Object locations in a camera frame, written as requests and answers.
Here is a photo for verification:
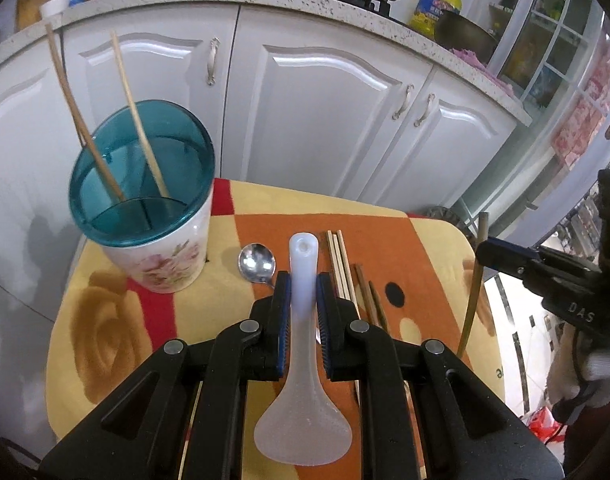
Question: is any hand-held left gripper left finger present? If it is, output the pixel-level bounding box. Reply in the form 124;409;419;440
38;271;292;480

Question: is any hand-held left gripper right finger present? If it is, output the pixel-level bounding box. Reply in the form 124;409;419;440
316;271;566;480

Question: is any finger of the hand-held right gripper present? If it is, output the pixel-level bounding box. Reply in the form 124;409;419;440
476;238;603;302

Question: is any olive wooden chopstick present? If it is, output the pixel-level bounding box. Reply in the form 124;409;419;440
457;212;490;357

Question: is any metal spoon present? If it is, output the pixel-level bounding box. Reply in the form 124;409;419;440
238;243;278;291

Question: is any white plastic rice paddle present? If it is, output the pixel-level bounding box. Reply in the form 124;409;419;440
253;232;353;467

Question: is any floral utensil holder teal rim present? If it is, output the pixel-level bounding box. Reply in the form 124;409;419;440
68;100;216;291

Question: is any person's right hand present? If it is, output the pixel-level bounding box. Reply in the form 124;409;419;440
547;327;610;411

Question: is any dark bristly object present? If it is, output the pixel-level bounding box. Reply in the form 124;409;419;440
424;204;478;242

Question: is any orange yellow printed cloth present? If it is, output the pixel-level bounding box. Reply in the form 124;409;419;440
45;177;506;480

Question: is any white cabinet door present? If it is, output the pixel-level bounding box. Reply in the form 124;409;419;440
385;67;518;218
0;37;83;333
225;5;436;206

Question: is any red plastic bag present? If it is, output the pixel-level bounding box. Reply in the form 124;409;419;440
527;405;562;442

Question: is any pink floral hanging cloth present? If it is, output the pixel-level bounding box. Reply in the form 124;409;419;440
551;35;610;163

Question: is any black wok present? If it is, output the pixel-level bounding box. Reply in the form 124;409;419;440
433;10;498;63

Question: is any glass panel door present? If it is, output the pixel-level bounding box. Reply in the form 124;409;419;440
485;0;610;243

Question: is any yellow oil bottle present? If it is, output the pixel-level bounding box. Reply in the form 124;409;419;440
410;0;460;38

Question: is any speckled stone countertop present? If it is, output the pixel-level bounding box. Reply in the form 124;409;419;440
0;0;533;127

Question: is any small white bowl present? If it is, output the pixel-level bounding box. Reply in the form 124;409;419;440
39;0;71;19

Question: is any metal cabinet handle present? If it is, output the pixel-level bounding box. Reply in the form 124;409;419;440
391;84;416;122
206;36;221;86
414;93;437;129

